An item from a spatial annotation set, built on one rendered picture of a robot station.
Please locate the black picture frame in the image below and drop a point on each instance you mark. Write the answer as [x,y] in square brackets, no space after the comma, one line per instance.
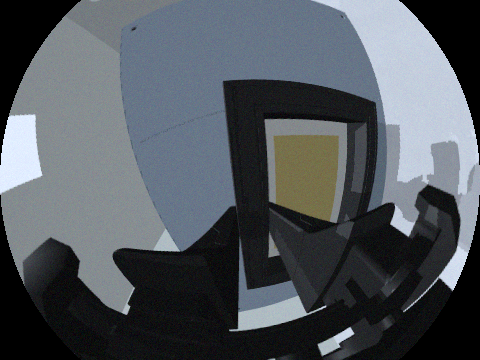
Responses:
[309,148]

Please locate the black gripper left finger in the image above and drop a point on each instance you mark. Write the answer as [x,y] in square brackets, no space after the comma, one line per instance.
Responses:
[210,266]

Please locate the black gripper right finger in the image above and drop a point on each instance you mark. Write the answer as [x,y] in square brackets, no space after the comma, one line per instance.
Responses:
[314,250]

